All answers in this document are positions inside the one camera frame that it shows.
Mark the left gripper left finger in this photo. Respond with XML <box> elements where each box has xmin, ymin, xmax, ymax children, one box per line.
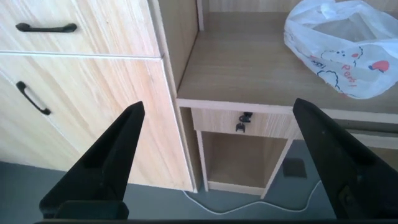
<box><xmin>39</xmin><ymin>100</ymin><xmax>146</xmax><ymax>220</ymax></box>

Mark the wooden drawer with black handle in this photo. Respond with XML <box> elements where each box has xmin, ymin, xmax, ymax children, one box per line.
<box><xmin>0</xmin><ymin>0</ymin><xmax>162</xmax><ymax>60</ymax></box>

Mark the dark floor socket plate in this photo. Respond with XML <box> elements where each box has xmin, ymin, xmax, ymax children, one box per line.
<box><xmin>282</xmin><ymin>157</ymin><xmax>308</xmax><ymax>179</ymax></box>

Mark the wooden counter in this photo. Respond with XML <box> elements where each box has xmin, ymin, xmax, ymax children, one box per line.
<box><xmin>148</xmin><ymin>0</ymin><xmax>398</xmax><ymax>200</ymax></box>

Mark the white printed plastic shopping bag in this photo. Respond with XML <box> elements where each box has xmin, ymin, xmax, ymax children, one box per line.
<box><xmin>283</xmin><ymin>0</ymin><xmax>398</xmax><ymax>100</ymax></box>

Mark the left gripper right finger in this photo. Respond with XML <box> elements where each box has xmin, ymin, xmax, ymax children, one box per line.
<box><xmin>292</xmin><ymin>98</ymin><xmax>398</xmax><ymax>220</ymax></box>

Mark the white cable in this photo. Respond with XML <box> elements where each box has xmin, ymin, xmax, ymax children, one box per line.
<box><xmin>182</xmin><ymin>179</ymin><xmax>322</xmax><ymax>215</ymax></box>

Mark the small wooden drawer with key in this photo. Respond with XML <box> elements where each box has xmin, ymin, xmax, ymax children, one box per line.
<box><xmin>190</xmin><ymin>107</ymin><xmax>301</xmax><ymax>140</ymax></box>

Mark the wooden door with black handle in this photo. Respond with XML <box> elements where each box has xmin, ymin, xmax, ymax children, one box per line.
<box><xmin>0</xmin><ymin>52</ymin><xmax>195</xmax><ymax>192</ymax></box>

